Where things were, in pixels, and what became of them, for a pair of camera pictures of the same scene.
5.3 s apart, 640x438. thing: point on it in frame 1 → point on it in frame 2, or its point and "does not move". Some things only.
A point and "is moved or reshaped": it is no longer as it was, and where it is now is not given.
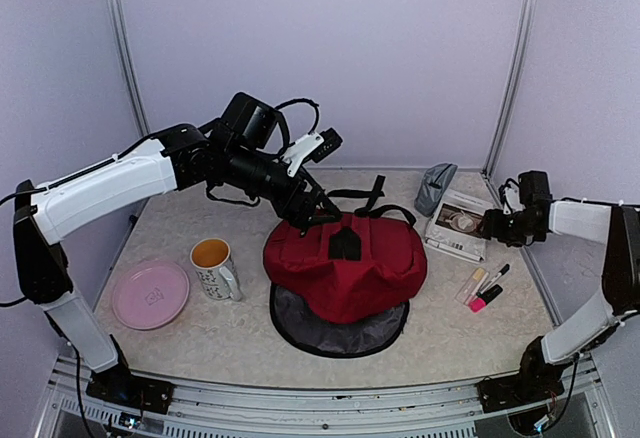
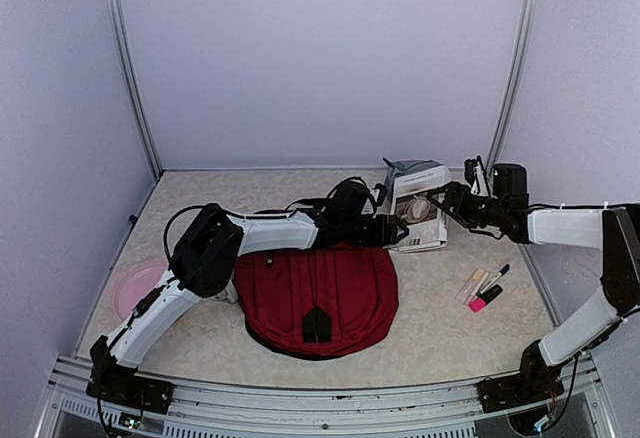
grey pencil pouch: (433, 186) → (403, 168)
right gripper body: (509, 232) → (471, 212)
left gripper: (300, 216) → (386, 237)
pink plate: (149, 294) does not move
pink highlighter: (483, 297) does not move
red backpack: (342, 287) is moved or reshaped
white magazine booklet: (456, 224) → (425, 219)
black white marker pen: (495, 278) does not move
